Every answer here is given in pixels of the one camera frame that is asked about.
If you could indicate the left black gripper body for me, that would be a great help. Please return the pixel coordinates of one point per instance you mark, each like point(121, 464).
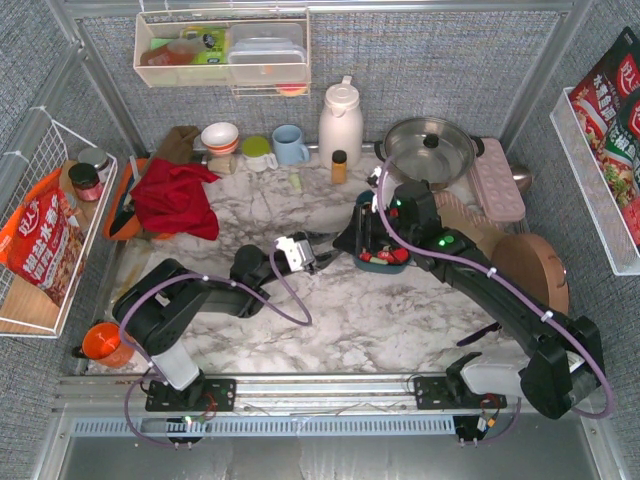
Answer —
point(316, 250)

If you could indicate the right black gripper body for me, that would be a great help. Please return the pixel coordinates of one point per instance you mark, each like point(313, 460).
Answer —
point(370, 232)

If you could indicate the teal storage basket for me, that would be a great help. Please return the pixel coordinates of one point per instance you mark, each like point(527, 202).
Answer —
point(377, 268)

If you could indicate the red coffee capsule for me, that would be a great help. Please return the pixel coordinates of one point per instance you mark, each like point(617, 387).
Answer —
point(399, 256)
point(366, 257)

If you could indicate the green coffee capsule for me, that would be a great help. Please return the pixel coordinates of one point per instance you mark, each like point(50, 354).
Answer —
point(295, 181)
point(378, 261)

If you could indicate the red cloth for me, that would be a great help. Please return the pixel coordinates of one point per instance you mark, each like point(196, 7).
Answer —
point(171, 199)

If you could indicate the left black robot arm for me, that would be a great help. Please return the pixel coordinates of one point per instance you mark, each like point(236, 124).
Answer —
point(154, 313)

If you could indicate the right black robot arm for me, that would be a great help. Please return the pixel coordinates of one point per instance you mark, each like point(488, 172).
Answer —
point(561, 361)

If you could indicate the orange spice bottle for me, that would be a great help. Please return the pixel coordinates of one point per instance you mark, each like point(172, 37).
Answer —
point(339, 167)

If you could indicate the striped pink cloth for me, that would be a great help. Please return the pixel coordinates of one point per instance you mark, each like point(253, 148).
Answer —
point(450, 204)

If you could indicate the stainless steel pot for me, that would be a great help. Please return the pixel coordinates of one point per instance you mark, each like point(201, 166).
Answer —
point(429, 149)

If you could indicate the white thermos jug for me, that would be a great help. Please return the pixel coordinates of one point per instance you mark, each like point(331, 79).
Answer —
point(341, 124)

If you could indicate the blue mug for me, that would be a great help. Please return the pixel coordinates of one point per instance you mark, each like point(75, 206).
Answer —
point(288, 145)

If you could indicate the green lidded cup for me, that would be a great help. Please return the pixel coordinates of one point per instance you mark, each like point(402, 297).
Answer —
point(257, 153)

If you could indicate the glass pepper grinder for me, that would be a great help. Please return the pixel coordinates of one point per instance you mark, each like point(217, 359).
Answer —
point(225, 165)

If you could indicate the pink egg tray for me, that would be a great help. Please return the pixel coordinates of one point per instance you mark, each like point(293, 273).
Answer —
point(492, 182)

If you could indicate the white orange striped bowl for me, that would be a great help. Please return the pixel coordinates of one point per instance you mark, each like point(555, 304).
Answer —
point(220, 138)

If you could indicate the round wooden board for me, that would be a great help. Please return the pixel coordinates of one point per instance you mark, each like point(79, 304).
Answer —
point(533, 265)

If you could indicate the brown cloth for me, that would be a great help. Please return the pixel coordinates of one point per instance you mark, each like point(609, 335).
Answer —
point(177, 146)

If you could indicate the orange tray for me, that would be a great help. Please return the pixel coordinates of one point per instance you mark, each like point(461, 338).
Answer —
point(121, 223)

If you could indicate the clear plastic food container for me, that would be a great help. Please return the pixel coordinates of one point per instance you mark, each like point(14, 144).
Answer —
point(267, 53)

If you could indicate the green packaged item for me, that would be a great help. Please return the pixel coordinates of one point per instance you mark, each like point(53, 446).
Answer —
point(212, 44)

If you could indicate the orange cup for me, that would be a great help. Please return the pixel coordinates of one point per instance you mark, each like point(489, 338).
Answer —
point(102, 343)

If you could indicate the silver lidded jar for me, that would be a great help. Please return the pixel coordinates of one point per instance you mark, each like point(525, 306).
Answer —
point(95, 157)

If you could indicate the dark lidded jar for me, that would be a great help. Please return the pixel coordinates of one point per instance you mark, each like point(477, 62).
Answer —
point(85, 182)

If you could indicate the red seasoning bag right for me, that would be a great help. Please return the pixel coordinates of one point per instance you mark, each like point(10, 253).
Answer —
point(606, 105)

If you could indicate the red seasoning bag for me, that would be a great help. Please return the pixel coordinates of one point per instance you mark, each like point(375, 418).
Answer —
point(39, 243)
point(606, 105)

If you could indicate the red seasoning bag left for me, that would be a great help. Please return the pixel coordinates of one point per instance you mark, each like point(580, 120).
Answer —
point(39, 243)

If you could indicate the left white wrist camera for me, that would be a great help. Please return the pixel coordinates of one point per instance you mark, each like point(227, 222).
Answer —
point(298, 252)

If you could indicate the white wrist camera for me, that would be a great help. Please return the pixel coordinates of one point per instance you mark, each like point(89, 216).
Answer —
point(298, 252)
point(383, 187)

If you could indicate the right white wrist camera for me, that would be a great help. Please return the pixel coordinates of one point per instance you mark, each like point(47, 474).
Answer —
point(383, 187)

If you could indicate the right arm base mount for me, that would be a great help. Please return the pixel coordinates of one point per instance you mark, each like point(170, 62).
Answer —
point(440, 393)

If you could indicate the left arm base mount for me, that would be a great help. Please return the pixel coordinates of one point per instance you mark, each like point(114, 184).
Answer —
point(204, 395)

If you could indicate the cream wall basket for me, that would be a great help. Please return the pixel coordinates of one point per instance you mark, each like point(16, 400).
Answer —
point(163, 59)

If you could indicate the white wire basket right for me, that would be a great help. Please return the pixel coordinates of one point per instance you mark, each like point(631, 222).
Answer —
point(614, 235)

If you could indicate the white wire basket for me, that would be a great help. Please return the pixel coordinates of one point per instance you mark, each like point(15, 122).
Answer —
point(26, 311)
point(614, 235)

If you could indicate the white wire basket left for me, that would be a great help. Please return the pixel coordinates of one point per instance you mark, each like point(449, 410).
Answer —
point(26, 311)

